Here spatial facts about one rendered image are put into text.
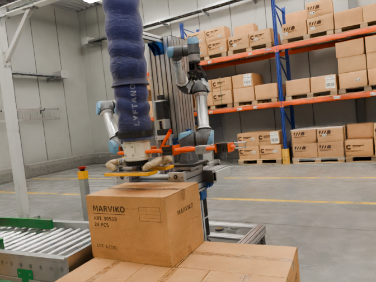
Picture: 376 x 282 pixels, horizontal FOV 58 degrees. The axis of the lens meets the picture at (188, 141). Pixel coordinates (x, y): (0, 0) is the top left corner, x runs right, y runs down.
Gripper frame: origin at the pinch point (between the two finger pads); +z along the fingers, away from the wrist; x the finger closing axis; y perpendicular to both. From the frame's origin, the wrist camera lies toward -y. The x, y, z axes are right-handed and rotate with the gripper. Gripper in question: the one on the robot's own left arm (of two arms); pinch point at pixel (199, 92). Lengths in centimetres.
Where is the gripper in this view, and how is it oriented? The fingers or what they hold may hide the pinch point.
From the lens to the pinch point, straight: 223.6
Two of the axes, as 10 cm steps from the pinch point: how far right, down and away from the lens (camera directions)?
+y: -5.1, 1.0, -8.6
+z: 1.0, 9.9, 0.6
